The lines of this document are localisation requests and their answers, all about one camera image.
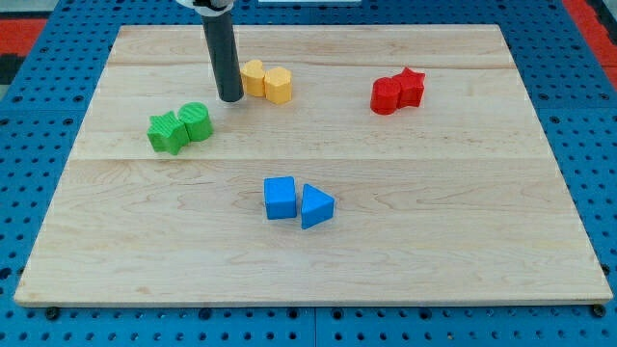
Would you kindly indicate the blue triangle block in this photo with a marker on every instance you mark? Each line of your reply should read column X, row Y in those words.
column 316, row 207

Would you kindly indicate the blue cube block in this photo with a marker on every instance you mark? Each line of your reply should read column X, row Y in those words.
column 280, row 197

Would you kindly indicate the yellow hexagon block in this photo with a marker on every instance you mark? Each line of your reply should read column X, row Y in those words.
column 278, row 85

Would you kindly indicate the red cylinder block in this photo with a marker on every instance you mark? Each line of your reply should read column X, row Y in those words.
column 384, row 96

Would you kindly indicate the yellow heart block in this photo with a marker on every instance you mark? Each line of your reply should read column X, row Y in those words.
column 252, row 75

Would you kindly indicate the green cylinder block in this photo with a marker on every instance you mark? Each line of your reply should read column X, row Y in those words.
column 195, row 117

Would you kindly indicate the red star block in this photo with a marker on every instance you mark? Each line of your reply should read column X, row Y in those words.
column 411, row 85

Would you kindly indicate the green star block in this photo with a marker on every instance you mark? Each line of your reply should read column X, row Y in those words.
column 166, row 133

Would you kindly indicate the light wooden board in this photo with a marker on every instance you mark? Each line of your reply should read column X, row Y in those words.
column 458, row 202

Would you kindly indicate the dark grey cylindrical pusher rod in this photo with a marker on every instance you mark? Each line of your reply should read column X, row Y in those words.
column 222, row 49

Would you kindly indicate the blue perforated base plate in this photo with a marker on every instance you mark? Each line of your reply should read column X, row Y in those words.
column 52, row 53

